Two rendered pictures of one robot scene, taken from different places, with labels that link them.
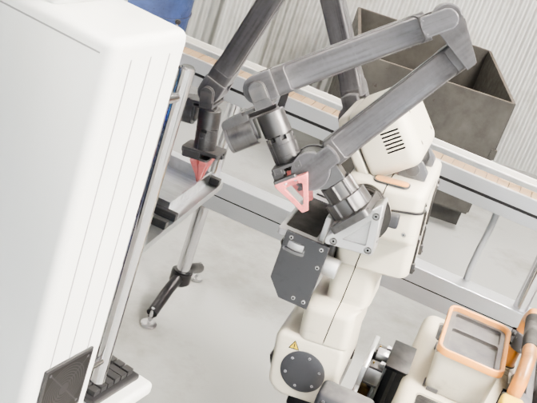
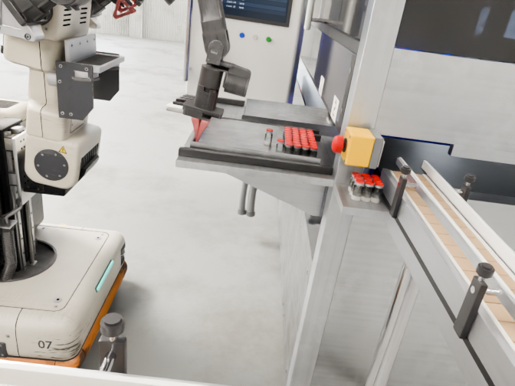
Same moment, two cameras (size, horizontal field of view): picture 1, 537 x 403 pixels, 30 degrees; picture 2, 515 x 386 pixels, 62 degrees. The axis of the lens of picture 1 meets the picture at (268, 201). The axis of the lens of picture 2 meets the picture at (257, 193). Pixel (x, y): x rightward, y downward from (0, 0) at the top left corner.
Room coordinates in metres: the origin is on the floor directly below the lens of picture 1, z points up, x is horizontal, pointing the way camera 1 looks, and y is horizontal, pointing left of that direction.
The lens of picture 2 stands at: (3.48, 0.10, 1.28)
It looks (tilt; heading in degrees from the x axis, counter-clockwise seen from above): 24 degrees down; 166
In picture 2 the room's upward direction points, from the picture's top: 8 degrees clockwise
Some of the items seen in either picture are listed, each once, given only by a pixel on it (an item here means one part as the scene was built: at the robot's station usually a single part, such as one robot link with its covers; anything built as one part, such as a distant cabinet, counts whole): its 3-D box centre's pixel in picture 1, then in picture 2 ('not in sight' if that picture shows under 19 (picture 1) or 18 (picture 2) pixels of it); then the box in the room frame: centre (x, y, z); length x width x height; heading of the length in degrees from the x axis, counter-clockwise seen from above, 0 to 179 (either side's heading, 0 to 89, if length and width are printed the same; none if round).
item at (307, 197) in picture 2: not in sight; (263, 186); (2.40, 0.37, 0.80); 0.34 x 0.03 x 0.13; 78
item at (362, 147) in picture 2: not in sight; (360, 147); (2.61, 0.53, 1.00); 0.08 x 0.07 x 0.07; 78
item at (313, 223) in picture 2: not in sight; (299, 125); (1.52, 0.73, 0.73); 1.98 x 0.01 x 0.25; 168
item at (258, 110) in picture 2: not in sight; (290, 116); (2.01, 0.54, 0.90); 0.34 x 0.26 x 0.04; 78
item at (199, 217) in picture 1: (206, 194); not in sight; (3.27, 0.22, 0.46); 0.09 x 0.09 x 0.77; 78
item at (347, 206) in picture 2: not in sight; (366, 201); (2.63, 0.57, 0.87); 0.14 x 0.13 x 0.02; 78
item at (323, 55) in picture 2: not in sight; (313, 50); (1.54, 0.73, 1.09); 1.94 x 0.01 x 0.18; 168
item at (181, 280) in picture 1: (177, 285); not in sight; (3.27, 0.22, 0.07); 0.50 x 0.08 x 0.14; 168
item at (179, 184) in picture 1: (131, 166); (257, 141); (2.32, 0.36, 0.90); 0.34 x 0.26 x 0.04; 78
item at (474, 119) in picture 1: (406, 113); not in sight; (5.34, -0.56, 0.37); 1.08 x 0.89 x 0.74; 6
